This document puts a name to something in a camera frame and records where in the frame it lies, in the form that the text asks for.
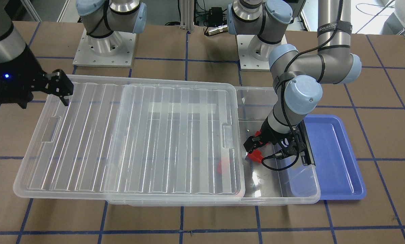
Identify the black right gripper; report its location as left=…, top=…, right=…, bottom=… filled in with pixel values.
left=0, top=45, right=74, bottom=109

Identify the red block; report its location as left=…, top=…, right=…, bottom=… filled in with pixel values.
left=247, top=149, right=264, bottom=164

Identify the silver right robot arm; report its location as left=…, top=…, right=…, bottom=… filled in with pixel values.
left=0, top=0, right=147, bottom=109

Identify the clear plastic box lid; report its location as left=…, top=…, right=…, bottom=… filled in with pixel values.
left=13, top=75, right=245, bottom=205

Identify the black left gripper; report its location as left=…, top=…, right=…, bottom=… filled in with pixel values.
left=243, top=118, right=291, bottom=154

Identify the clear plastic storage box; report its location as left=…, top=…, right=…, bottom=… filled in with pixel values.
left=104, top=86, right=321, bottom=206

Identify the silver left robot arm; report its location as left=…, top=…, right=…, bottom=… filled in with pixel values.
left=227, top=0, right=362, bottom=153

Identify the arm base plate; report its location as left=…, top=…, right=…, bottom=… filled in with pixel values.
left=73, top=30, right=137, bottom=68
left=236, top=35, right=287, bottom=72

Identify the blue plastic tray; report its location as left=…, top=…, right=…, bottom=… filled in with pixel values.
left=304, top=114, right=367, bottom=200

